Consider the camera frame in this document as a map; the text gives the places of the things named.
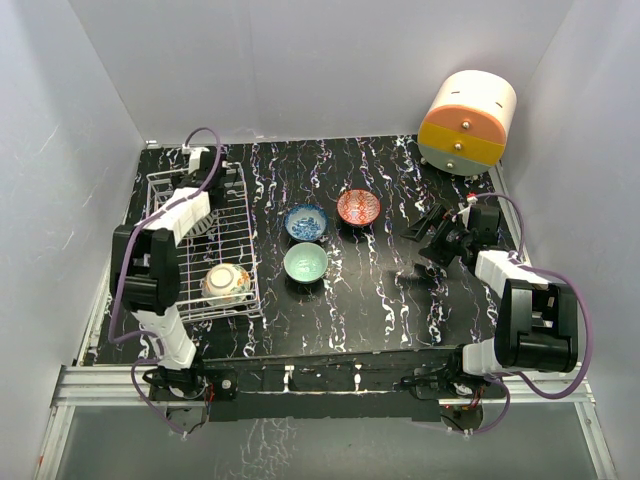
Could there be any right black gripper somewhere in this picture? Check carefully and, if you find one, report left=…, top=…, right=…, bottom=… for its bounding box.
left=400, top=204, right=473, bottom=267

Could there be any white floral bowl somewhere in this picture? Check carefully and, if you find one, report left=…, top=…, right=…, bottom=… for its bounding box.
left=202, top=263, right=251, bottom=307

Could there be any blue patterned bowl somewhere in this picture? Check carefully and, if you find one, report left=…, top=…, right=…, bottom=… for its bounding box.
left=284, top=204, right=328, bottom=242

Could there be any mint green bowl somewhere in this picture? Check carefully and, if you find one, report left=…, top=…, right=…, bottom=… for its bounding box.
left=283, top=242, right=328, bottom=284

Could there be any white bowl orange rim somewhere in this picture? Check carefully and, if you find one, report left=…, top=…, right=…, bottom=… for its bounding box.
left=187, top=211, right=218, bottom=238

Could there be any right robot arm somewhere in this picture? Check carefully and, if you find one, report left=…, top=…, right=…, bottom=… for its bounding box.
left=397, top=204, right=579, bottom=397

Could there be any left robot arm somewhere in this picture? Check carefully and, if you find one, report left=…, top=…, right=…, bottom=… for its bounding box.
left=108, top=146, right=227, bottom=399

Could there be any red patterned bowl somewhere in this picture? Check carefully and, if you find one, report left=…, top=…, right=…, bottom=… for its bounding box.
left=337, top=189, right=381, bottom=227

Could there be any round pastel drawer cabinet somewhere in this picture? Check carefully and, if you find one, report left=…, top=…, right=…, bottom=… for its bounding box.
left=417, top=70, right=517, bottom=177

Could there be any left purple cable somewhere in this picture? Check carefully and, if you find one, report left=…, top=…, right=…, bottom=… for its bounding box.
left=107, top=127, right=224, bottom=441

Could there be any purple cable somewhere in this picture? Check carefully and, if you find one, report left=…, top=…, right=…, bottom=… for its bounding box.
left=472, top=192, right=596, bottom=435
left=107, top=127, right=224, bottom=441

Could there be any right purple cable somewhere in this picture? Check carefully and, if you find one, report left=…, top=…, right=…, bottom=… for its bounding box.
left=472, top=192, right=596, bottom=435

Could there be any white wire dish rack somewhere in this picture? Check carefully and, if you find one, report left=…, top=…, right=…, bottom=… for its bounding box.
left=176, top=162, right=262, bottom=324

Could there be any aluminium frame rail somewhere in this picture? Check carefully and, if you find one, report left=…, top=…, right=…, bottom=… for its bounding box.
left=36, top=159, right=616, bottom=479

